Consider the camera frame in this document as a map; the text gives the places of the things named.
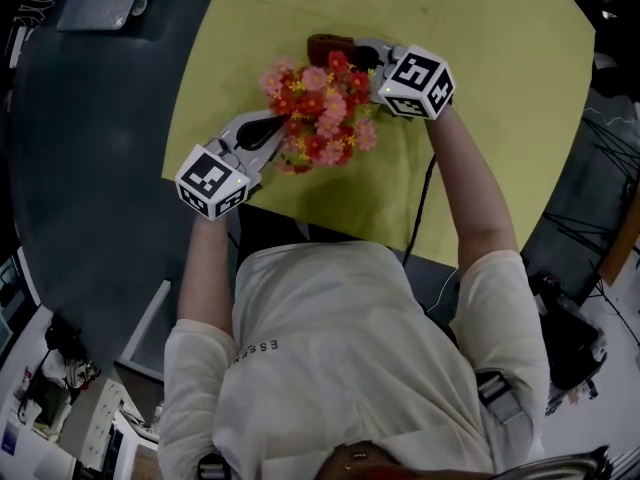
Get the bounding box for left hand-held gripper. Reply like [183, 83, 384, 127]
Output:
[174, 108, 288, 222]

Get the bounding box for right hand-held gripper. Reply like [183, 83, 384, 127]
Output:
[351, 36, 456, 122]

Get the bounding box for brown knitted cloth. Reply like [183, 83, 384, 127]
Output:
[305, 32, 358, 67]

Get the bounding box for red and pink flower bouquet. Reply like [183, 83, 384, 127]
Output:
[258, 50, 379, 177]

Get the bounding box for person's right forearm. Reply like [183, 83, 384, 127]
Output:
[423, 102, 519, 275]

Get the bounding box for person's left forearm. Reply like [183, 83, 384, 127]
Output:
[177, 212, 237, 330]

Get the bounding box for person's black trousers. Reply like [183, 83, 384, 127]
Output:
[237, 203, 312, 250]

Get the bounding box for yellow tablecloth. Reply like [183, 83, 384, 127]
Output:
[162, 0, 597, 270]

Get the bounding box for person's white t-shirt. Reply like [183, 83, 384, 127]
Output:
[157, 240, 552, 480]

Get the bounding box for row of black white backpacks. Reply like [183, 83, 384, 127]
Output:
[7, 0, 67, 37]

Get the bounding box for round wooden board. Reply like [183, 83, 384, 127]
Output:
[598, 207, 640, 288]

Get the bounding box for grey harness strap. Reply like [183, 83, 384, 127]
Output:
[474, 370, 524, 425]
[196, 449, 229, 480]

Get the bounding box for silver head mount bar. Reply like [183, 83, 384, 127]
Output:
[503, 445, 614, 480]

